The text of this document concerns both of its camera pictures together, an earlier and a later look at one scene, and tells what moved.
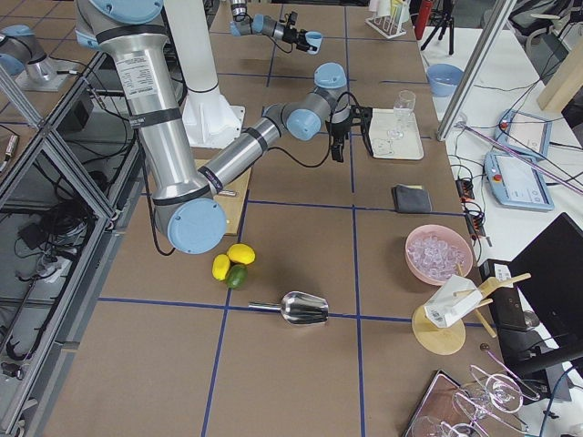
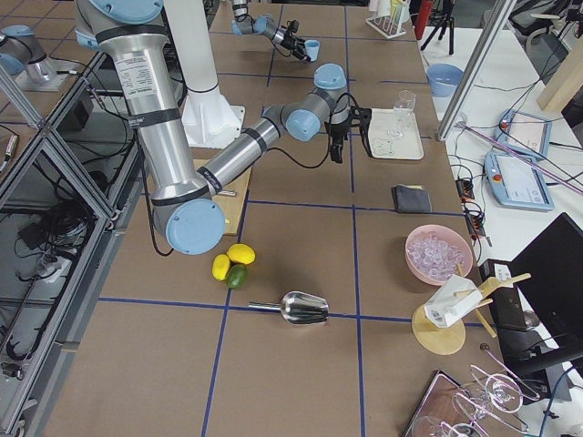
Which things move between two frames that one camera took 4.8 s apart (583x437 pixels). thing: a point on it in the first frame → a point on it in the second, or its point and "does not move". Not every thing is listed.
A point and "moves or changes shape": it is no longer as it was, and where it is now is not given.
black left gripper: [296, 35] → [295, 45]
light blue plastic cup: [313, 39] moves or changes shape
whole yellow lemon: [241, 253] does not move
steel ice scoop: [298, 308] does not move
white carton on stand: [455, 297] does not move
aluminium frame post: [475, 69] does not move
